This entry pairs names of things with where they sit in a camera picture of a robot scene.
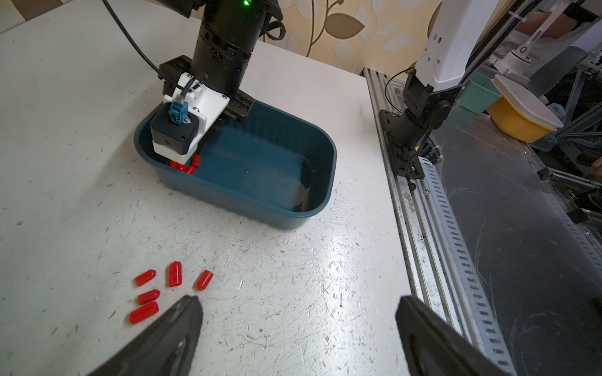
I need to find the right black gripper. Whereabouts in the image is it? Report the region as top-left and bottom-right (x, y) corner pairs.
(157, 55), (256, 119)

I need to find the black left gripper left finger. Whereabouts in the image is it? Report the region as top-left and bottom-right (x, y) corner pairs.
(91, 295), (203, 375)

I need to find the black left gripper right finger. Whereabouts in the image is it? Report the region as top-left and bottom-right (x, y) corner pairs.
(396, 295), (505, 376)

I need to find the red sleeve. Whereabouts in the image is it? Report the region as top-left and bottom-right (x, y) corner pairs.
(129, 302), (159, 325)
(196, 269), (214, 291)
(137, 289), (161, 306)
(168, 262), (183, 288)
(134, 269), (157, 287)

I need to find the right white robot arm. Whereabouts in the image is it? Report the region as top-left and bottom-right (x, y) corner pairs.
(146, 1), (494, 229)

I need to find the dark teal storage box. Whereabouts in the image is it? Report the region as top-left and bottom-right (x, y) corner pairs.
(133, 101), (337, 230)

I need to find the red sleeves pile in box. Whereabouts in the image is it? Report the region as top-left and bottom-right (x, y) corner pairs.
(169, 154), (202, 175)

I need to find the yellow white bowl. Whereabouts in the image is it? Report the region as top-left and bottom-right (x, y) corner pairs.
(487, 75), (564, 144)

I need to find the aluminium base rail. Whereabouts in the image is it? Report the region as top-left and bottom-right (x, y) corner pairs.
(362, 68), (517, 375)

